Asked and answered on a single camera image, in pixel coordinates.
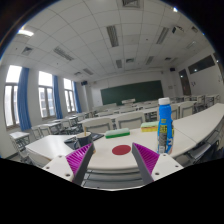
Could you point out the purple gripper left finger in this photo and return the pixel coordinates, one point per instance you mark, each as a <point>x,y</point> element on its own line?
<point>73,166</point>

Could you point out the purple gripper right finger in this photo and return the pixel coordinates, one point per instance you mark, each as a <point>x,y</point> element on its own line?
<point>153,166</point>

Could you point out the black tablet on desk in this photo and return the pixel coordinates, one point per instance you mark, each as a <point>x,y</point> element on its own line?
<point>72,142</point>

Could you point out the paper cup with stick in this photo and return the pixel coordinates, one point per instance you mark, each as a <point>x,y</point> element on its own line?
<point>84,138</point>

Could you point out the red round sticker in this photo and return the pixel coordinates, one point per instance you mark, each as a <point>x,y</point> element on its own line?
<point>121,149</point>

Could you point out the yellow green sponge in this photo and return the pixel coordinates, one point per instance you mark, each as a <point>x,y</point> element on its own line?
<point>149,126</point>

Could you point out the blue drink bottle white cap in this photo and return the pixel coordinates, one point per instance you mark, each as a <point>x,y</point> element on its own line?
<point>165,133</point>

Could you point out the white chair centre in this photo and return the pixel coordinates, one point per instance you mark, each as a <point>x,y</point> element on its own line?
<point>131,120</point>

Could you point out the white chair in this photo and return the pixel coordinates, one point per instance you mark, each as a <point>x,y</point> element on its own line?
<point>131,120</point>
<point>100,125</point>

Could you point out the white chair left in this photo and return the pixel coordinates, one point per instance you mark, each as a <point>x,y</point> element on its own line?
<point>100,125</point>

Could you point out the blue curtain right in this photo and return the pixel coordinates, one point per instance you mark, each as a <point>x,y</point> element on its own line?
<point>76,96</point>

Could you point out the blue curtain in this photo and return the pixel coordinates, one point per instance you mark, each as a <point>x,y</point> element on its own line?
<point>22,100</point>
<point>58,110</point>
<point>76,96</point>

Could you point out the white desk right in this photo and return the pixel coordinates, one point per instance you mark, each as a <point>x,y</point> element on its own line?
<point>204,124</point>

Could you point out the small desk far left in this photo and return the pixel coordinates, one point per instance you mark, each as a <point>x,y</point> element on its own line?
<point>20,140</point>

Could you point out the blue curtain middle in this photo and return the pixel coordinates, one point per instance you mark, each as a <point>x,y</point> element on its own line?
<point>58,110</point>

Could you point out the green chalkboard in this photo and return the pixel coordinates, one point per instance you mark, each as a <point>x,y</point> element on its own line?
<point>144,91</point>

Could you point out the dark door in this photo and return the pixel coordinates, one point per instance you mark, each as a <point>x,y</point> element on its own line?
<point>185,82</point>

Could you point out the blue curtain left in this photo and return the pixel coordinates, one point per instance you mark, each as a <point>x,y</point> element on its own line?
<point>22,100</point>

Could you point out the ceiling projector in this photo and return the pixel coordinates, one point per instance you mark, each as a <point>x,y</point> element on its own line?
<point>178,30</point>

